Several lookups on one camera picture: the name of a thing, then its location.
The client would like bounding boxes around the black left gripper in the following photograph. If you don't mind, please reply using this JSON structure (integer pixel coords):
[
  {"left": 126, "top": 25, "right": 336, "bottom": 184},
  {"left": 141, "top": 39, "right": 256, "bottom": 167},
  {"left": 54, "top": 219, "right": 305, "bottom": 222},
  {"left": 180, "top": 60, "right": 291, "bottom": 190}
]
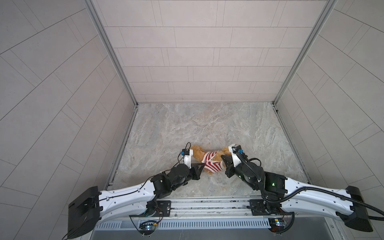
[{"left": 168, "top": 164, "right": 205, "bottom": 192}]

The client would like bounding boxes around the tan plush teddy bear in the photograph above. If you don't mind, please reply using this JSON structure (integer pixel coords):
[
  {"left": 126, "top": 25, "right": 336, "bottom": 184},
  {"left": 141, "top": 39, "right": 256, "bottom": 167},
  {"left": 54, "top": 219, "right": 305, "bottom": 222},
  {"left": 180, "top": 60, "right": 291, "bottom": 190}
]
[{"left": 191, "top": 145, "right": 231, "bottom": 163}]

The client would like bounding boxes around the red white striped knit sweater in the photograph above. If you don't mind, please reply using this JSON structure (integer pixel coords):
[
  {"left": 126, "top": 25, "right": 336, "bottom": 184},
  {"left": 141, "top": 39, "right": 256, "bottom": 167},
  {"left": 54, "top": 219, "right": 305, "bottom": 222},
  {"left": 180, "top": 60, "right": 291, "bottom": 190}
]
[{"left": 202, "top": 151, "right": 226, "bottom": 174}]

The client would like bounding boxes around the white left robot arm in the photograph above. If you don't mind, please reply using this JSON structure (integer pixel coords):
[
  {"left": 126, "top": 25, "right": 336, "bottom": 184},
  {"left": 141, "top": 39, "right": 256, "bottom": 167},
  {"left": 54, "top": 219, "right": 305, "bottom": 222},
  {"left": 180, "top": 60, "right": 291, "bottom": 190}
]
[{"left": 67, "top": 163, "right": 205, "bottom": 239}]

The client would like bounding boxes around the white ventilation grille strip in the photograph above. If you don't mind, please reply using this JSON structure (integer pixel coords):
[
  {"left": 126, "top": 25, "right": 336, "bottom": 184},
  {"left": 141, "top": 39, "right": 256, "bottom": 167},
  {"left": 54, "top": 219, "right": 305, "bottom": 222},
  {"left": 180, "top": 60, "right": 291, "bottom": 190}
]
[{"left": 95, "top": 218, "right": 271, "bottom": 231}]

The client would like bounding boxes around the left circuit board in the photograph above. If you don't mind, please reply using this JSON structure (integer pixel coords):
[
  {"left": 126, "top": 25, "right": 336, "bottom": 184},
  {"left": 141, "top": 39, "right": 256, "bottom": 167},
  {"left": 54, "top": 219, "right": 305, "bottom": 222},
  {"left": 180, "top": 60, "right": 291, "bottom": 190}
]
[{"left": 139, "top": 220, "right": 159, "bottom": 236}]

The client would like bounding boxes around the circuit board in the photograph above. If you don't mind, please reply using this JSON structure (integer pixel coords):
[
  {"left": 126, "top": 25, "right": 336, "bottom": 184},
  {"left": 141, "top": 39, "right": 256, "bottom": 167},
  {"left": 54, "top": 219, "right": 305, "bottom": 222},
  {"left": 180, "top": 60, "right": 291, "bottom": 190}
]
[
  {"left": 139, "top": 220, "right": 159, "bottom": 236},
  {"left": 268, "top": 218, "right": 286, "bottom": 233}
]

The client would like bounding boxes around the right circuit board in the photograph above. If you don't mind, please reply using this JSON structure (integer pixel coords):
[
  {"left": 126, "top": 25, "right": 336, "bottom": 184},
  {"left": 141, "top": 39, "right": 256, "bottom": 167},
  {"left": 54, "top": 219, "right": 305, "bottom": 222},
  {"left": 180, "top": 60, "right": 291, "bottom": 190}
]
[{"left": 268, "top": 218, "right": 286, "bottom": 233}]

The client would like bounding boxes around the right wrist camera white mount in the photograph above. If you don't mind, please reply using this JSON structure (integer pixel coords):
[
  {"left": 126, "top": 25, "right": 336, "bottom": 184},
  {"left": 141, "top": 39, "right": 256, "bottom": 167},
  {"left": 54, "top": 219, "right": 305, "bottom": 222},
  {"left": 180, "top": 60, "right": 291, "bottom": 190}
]
[{"left": 228, "top": 144, "right": 243, "bottom": 168}]

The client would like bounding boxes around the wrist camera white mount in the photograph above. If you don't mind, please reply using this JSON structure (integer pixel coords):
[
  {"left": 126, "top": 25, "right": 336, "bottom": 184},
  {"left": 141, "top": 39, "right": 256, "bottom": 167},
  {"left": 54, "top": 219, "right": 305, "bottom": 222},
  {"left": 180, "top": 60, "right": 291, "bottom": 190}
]
[
  {"left": 228, "top": 144, "right": 243, "bottom": 168},
  {"left": 181, "top": 149, "right": 193, "bottom": 169}
]

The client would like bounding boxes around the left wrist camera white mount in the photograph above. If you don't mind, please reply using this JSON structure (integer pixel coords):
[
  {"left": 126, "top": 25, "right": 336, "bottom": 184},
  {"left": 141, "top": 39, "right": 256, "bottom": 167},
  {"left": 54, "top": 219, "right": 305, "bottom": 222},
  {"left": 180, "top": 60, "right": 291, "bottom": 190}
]
[{"left": 181, "top": 149, "right": 193, "bottom": 169}]

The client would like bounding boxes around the thin black left cable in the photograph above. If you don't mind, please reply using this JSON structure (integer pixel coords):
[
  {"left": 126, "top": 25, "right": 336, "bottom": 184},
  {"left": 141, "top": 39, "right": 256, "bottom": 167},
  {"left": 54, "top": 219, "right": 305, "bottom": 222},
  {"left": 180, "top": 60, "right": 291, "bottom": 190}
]
[{"left": 61, "top": 141, "right": 193, "bottom": 240}]

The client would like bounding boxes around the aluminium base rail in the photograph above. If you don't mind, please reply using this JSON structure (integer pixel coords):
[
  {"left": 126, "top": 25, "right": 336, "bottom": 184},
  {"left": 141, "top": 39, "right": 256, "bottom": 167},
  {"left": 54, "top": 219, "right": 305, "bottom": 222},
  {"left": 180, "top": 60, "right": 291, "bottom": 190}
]
[{"left": 89, "top": 195, "right": 304, "bottom": 221}]

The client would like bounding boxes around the black corrugated cable conduit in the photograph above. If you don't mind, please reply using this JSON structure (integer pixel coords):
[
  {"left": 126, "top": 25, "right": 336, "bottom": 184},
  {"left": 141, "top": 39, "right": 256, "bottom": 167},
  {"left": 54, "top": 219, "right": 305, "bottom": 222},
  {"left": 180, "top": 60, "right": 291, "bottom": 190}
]
[{"left": 236, "top": 148, "right": 384, "bottom": 222}]

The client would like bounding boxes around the aluminium corner post right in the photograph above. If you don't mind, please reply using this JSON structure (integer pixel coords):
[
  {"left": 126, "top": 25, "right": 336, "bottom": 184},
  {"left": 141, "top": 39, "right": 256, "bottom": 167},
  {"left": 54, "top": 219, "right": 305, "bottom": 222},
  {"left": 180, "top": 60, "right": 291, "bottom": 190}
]
[{"left": 272, "top": 0, "right": 337, "bottom": 108}]

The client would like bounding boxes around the aluminium corner post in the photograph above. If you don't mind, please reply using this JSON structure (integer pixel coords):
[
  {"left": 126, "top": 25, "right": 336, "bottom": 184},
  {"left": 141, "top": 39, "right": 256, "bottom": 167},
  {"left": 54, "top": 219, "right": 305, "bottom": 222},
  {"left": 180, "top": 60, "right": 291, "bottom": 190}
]
[
  {"left": 272, "top": 0, "right": 337, "bottom": 108},
  {"left": 84, "top": 0, "right": 139, "bottom": 108}
]

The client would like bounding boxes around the aluminium corner post left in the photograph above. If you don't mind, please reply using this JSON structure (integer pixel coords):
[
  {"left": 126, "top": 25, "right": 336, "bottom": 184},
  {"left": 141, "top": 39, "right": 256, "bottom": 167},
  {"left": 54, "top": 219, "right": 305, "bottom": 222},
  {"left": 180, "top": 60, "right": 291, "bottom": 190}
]
[{"left": 84, "top": 0, "right": 139, "bottom": 108}]

